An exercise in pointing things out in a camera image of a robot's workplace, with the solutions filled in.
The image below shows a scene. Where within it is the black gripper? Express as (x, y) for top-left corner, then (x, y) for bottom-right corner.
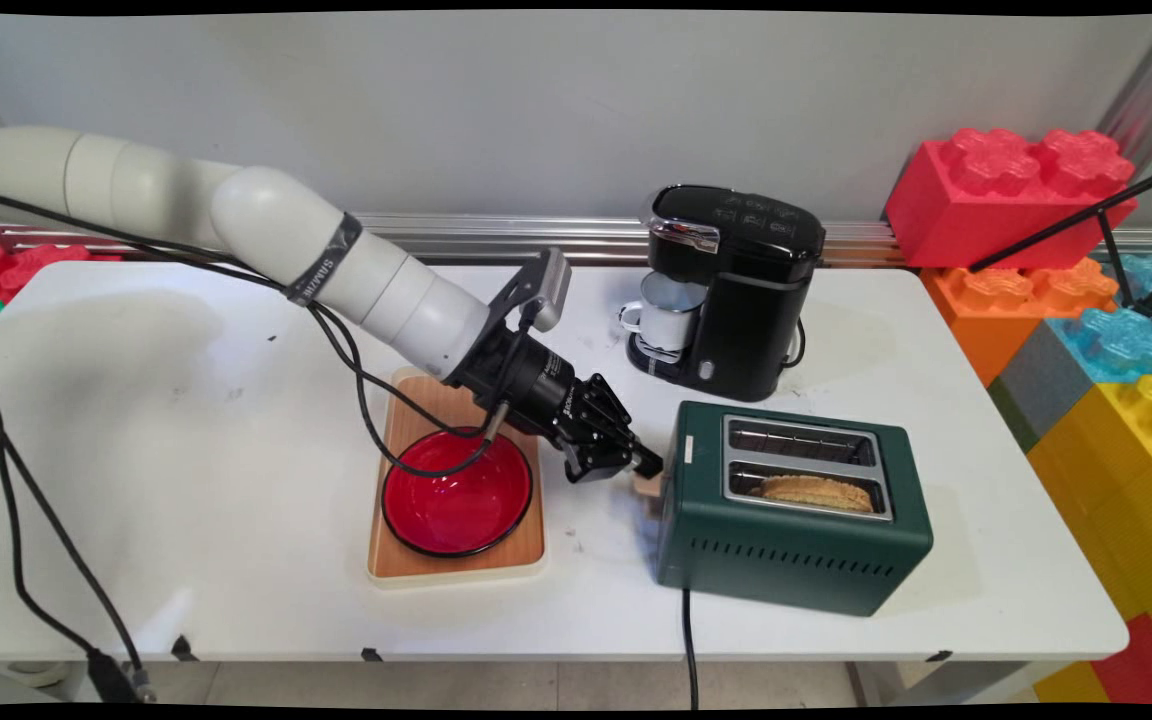
(451, 325), (664, 484)

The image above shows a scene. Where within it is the beige toaster lever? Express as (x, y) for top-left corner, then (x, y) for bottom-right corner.
(633, 468), (673, 521)

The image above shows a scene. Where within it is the red toy brick behind arm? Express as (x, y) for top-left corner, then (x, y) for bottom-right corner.
(0, 243), (123, 306)

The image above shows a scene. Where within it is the white enamel mug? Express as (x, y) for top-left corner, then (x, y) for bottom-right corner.
(620, 272), (709, 353)

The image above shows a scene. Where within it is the red bowl with black rim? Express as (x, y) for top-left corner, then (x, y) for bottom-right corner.
(381, 428), (535, 559)

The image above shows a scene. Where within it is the black coffee maker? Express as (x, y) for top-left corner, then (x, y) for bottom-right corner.
(626, 184), (828, 403)

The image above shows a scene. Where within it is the dark green toaster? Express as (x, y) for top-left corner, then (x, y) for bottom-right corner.
(654, 400), (935, 618)

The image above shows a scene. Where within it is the toasted bread slice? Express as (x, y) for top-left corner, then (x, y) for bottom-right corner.
(760, 474), (875, 514)

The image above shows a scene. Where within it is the wooden tray with cream rim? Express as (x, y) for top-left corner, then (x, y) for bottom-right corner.
(368, 366), (548, 586)

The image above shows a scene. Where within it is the giant orange toy brick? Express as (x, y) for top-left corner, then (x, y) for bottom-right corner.
(921, 258), (1120, 388)

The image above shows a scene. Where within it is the giant grey toy brick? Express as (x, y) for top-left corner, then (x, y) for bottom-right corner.
(988, 322), (1097, 453)

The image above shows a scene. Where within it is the giant red toy brick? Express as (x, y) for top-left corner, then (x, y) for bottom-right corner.
(884, 129), (1138, 271)

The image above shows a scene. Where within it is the black tripod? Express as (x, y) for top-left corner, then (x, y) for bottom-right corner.
(968, 160), (1152, 326)

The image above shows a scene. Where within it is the giant yellow toy brick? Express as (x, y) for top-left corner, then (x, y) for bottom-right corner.
(1026, 375), (1152, 673)

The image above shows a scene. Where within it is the giant light blue toy brick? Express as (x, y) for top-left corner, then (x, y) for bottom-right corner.
(1046, 254), (1152, 386)

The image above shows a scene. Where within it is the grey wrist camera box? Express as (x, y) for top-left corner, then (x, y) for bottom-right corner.
(489, 248), (573, 333)

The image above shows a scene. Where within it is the black toaster power cord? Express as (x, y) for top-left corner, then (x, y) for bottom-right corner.
(681, 588), (703, 709)

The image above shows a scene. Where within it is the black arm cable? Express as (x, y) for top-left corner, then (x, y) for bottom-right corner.
(0, 192), (514, 478)

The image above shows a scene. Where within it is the aluminium rail along wall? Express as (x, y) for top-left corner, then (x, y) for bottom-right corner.
(0, 208), (1152, 269)

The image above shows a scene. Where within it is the black cable with plug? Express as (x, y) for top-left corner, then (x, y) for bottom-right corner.
(0, 355), (157, 703)

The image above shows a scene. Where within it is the aluminium corner post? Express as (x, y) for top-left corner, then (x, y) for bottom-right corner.
(1096, 14), (1152, 181)

